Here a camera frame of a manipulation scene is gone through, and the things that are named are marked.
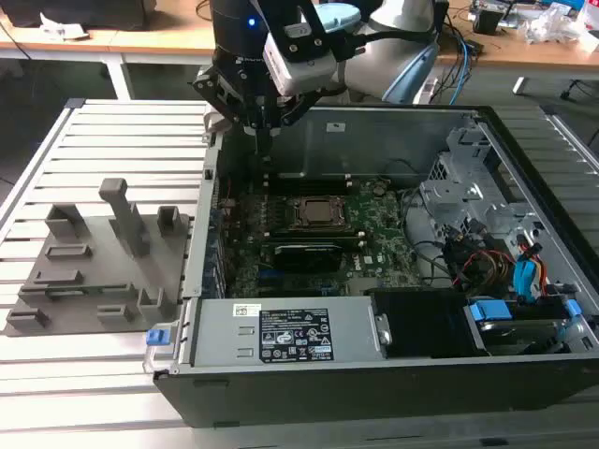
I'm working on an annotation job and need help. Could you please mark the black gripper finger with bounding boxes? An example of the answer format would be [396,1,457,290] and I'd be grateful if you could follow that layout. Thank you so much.
[191,66,266,161]
[264,88,324,163]

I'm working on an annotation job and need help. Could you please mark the RAM stick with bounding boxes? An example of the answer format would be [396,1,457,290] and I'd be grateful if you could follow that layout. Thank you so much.
[21,282,131,300]
[267,171,353,185]

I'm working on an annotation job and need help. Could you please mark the wooden desk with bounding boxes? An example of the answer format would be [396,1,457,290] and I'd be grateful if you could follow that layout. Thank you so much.
[0,0,599,102]

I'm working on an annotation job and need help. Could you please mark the CPU socket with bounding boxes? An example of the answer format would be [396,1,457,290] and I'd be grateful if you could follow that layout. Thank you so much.
[288,194,356,233]

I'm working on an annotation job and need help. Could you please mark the CPU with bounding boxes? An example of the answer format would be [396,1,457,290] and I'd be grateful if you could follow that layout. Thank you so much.
[303,198,346,224]

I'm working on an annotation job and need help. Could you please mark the white power strip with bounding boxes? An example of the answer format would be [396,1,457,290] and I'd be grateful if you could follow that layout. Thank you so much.
[411,77,439,105]

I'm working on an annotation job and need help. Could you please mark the green motherboard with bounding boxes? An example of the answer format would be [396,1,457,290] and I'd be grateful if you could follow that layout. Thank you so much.
[217,175,425,298]

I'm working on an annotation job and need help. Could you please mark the black bag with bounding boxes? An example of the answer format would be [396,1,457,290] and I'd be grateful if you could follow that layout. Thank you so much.
[7,0,158,30]

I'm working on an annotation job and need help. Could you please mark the black graphics card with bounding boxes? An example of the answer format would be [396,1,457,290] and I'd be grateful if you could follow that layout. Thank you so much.
[273,241,343,273]

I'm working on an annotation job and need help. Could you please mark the white paper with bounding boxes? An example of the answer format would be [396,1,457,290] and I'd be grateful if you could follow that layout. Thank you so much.
[39,11,90,41]

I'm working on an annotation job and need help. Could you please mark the metal drive cage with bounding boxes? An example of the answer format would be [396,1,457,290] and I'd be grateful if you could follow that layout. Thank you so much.
[418,125,558,263]

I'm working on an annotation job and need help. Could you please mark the grey parts rack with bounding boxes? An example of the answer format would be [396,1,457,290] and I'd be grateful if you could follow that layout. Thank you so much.
[2,177,193,338]

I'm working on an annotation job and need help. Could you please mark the small black box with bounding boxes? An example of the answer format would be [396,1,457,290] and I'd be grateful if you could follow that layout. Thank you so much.
[471,7,505,35]

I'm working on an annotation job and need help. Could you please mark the grey power supply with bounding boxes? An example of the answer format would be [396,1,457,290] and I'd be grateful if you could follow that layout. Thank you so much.
[189,295,392,370]

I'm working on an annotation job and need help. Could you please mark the black fan shroud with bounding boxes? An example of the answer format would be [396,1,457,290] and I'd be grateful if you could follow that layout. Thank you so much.
[367,288,478,360]

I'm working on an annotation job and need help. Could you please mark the clear plastic bags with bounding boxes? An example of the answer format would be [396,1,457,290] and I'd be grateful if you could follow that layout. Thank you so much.
[518,3,599,52]

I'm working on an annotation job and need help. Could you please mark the hard disk in blue carrier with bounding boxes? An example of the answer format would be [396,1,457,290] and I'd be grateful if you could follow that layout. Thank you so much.
[465,298,584,359]

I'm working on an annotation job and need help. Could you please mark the black open PC case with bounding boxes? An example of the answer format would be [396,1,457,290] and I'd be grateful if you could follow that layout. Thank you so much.
[152,105,599,429]

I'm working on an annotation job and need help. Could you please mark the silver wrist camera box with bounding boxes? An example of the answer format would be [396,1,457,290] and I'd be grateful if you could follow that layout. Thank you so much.
[261,22,339,96]

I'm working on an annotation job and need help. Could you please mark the orange and yellow wire bundle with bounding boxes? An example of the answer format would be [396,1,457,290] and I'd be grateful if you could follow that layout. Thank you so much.
[460,250,514,294]

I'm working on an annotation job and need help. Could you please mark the blue flat wire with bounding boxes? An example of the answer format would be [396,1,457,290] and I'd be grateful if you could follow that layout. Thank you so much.
[512,259,547,305]

